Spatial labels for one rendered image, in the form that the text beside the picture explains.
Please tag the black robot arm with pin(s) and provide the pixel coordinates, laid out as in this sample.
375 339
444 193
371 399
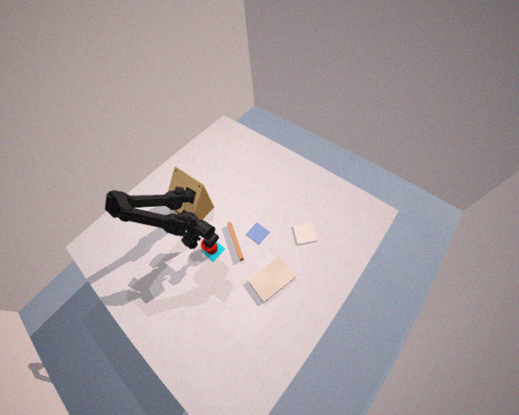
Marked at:
123 206

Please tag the brown wooden bar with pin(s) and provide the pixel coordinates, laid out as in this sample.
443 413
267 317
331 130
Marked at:
236 244

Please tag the red cup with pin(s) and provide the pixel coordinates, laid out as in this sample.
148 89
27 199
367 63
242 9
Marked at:
211 250

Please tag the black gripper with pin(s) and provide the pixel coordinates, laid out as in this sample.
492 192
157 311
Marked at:
210 242

